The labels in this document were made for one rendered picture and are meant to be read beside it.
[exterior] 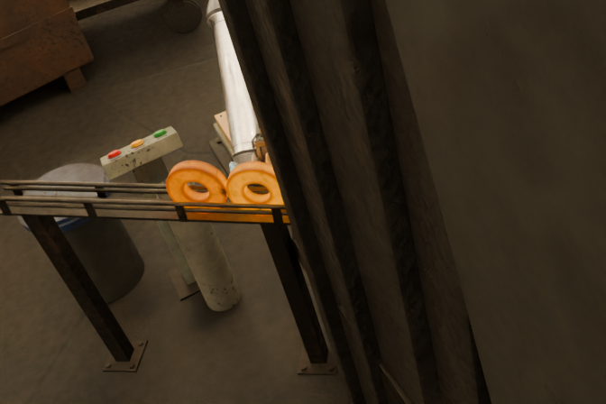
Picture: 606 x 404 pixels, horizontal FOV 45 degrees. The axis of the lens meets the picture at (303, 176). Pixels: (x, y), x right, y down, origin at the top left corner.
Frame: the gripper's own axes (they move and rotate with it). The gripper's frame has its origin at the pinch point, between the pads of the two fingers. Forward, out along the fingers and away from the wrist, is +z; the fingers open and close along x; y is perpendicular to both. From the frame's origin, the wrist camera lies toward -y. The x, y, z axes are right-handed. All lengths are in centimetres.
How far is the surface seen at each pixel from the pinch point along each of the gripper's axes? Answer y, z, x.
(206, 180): 2.7, 5.1, -11.8
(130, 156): -2, -28, -49
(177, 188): 0.7, 4.5, -20.2
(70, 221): -23, -28, -75
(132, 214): -6.3, 3.0, -35.1
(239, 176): 3.4, 5.4, -3.0
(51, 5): 26, -164, -147
